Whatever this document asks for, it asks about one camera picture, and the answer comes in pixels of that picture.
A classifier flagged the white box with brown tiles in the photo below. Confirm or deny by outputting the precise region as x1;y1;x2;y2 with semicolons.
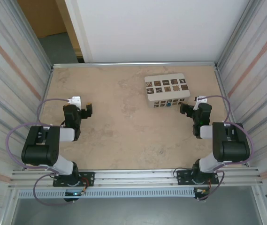
144;73;191;109

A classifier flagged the white partition panel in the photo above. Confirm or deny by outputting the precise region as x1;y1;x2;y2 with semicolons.
64;0;252;63

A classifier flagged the brown cardboard box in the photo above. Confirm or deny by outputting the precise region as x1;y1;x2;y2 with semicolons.
17;0;67;38

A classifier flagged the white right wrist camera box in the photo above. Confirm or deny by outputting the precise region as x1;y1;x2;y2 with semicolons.
194;95;208;111

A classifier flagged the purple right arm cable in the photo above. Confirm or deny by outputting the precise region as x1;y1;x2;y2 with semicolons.
198;95;255;202

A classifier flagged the aluminium rear frame bar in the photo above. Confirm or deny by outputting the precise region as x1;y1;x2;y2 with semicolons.
52;61;219;69

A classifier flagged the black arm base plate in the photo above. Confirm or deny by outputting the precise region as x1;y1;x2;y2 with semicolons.
176;169;219;186
53;171;95;188

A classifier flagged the aluminium mounting rail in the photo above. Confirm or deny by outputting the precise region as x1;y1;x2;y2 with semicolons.
8;167;264;190

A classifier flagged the grey slotted cable duct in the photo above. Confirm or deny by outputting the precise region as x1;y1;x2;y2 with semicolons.
17;188;196;199

